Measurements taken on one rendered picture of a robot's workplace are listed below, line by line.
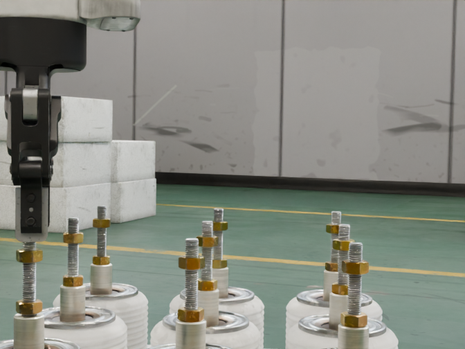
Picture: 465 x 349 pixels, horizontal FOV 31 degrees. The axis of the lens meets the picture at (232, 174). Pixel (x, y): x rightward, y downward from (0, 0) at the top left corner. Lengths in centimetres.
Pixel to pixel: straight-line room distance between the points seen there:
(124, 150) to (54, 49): 318
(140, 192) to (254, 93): 241
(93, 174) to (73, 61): 297
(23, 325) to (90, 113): 291
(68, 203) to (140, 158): 64
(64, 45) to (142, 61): 593
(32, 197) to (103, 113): 303
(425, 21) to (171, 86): 194
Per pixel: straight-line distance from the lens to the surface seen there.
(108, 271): 86
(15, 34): 60
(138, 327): 85
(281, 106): 608
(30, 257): 63
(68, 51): 60
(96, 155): 359
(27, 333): 63
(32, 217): 59
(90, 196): 354
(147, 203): 398
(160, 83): 645
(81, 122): 346
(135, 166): 387
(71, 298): 75
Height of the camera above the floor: 42
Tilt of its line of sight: 3 degrees down
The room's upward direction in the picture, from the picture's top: 1 degrees clockwise
